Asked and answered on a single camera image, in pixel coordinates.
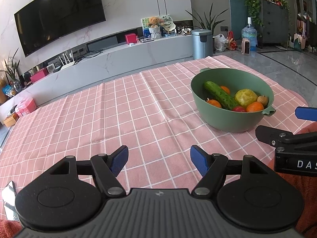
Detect white knitted pot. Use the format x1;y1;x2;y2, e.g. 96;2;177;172
148;26;161;40

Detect magenta box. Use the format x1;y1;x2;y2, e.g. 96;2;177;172
30;69;49;83

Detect tall green leafy plant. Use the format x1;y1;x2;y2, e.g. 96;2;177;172
185;2;229;31

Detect white plastic bag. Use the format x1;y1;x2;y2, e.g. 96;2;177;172
213;34;228;53

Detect rust red cloth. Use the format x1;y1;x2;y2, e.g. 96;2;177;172
0;123;317;238

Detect trailing vine plant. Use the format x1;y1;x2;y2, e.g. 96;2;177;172
233;0;264;27

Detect black curved television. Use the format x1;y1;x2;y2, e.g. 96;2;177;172
14;0;107;58

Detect blue green painting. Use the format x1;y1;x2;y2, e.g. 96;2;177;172
141;17;152;37

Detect stack of pink boxes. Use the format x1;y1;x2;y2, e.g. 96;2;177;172
14;97;37;117

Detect red gift bag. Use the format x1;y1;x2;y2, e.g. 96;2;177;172
226;31;237;51

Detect grey marble media console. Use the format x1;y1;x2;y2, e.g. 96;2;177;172
0;33;194;119

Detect dark grey drawer cabinet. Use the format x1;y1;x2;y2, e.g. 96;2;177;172
260;0;292;48

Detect red box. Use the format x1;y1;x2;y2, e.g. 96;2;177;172
124;33;137;46

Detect white router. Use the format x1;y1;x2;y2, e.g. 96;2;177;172
59;51;75;71

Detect blue water jug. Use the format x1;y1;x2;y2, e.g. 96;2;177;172
241;17;258;53

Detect long-leaf potted plant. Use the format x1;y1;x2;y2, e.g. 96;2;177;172
0;48;22;94

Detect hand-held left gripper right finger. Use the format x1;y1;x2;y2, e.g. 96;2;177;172
190;145;269;196

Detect small white heater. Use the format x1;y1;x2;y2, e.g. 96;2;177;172
241;38;251;55

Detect shiny silver object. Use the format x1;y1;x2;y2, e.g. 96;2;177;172
1;181;18;221

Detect yellow round fruit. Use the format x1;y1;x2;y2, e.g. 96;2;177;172
234;89;259;108

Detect green cucumber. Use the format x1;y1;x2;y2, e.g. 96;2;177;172
203;81;240;111

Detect brown teddy bear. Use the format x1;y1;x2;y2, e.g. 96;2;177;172
146;16;160;28

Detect green strainer bowl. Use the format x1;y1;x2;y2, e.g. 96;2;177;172
190;68;276;133

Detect grey blue trash bin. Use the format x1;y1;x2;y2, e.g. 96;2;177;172
191;29;214;60

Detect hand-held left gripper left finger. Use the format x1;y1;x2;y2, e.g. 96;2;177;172
48;146;129;197

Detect pink checked tablecloth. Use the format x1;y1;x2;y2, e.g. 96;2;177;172
0;55;309;228

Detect printed round fan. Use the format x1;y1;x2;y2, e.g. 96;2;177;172
158;14;177;34

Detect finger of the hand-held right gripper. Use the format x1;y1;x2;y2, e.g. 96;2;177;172
295;106;317;122
255;125;317;152

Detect blue snack bag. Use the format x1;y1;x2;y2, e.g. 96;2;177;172
2;84;13;98

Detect black white figurines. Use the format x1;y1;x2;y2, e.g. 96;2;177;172
177;26;193;36

